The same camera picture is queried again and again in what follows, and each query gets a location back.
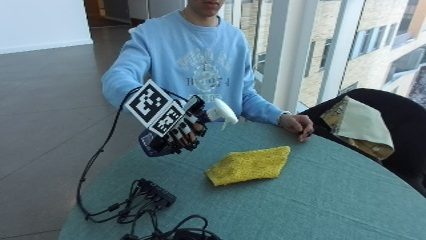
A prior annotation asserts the dark blue spray bottle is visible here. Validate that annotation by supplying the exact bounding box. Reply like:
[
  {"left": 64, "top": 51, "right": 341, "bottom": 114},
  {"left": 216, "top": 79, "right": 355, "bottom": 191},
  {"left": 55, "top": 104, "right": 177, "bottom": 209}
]
[{"left": 138, "top": 98, "right": 240, "bottom": 158}]

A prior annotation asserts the silver wristwatch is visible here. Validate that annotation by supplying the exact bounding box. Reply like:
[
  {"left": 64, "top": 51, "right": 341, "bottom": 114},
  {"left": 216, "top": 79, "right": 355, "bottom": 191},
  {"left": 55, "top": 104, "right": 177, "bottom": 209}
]
[{"left": 277, "top": 110, "right": 293, "bottom": 126}]

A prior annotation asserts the pale green patterned cloth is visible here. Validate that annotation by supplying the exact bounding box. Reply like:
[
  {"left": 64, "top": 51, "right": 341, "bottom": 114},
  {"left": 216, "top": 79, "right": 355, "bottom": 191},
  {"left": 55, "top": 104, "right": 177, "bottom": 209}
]
[{"left": 319, "top": 95, "right": 397, "bottom": 161}]

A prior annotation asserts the white cube with black markers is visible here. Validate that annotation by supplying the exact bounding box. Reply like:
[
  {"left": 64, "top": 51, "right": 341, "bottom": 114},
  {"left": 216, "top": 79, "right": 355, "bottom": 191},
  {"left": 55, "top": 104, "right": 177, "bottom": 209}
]
[{"left": 124, "top": 79, "right": 188, "bottom": 138}]

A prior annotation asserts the yellow cleaning cloth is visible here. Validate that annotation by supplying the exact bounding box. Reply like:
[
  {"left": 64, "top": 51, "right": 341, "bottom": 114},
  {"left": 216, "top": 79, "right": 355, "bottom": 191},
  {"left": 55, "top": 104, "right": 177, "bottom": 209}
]
[{"left": 204, "top": 145, "right": 293, "bottom": 187}]

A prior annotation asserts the black hub box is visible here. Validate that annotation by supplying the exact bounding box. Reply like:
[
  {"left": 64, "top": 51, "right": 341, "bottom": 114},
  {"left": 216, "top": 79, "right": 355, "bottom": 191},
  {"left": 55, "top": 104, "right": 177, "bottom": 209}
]
[{"left": 136, "top": 178, "right": 179, "bottom": 208}]

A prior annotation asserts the black chair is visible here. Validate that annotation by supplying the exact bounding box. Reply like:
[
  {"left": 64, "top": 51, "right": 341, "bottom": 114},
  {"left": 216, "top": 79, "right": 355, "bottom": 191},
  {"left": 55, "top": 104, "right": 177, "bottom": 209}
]
[{"left": 300, "top": 87, "right": 426, "bottom": 198}]

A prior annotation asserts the person in light blue sweater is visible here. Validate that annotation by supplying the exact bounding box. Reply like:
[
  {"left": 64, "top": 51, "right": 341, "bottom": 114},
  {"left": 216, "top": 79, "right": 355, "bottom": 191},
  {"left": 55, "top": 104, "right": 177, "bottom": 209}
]
[{"left": 100, "top": 0, "right": 316, "bottom": 143}]

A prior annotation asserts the white window pillar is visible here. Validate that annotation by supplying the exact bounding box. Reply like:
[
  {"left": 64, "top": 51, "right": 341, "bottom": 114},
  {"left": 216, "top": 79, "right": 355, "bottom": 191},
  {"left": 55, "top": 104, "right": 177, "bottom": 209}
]
[{"left": 260, "top": 0, "right": 323, "bottom": 114}]

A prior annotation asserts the beige building outside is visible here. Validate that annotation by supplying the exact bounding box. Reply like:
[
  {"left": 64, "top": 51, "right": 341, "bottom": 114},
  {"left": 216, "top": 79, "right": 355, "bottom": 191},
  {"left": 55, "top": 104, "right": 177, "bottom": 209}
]
[{"left": 239, "top": 0, "right": 426, "bottom": 109}]

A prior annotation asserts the long black glove cable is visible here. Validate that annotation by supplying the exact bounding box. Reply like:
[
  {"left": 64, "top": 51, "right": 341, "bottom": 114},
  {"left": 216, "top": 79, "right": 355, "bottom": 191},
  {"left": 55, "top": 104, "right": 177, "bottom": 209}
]
[{"left": 76, "top": 87, "right": 144, "bottom": 222}]

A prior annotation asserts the white window frame post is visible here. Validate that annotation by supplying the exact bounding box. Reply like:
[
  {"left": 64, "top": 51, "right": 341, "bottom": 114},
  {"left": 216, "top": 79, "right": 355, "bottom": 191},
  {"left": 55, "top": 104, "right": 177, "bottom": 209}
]
[{"left": 316, "top": 0, "right": 368, "bottom": 105}]

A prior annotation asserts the black cable bundle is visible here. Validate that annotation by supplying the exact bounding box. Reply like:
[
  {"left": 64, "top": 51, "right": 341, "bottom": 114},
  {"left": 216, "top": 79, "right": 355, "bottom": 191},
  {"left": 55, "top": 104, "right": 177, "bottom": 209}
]
[{"left": 84, "top": 179, "right": 224, "bottom": 240}]

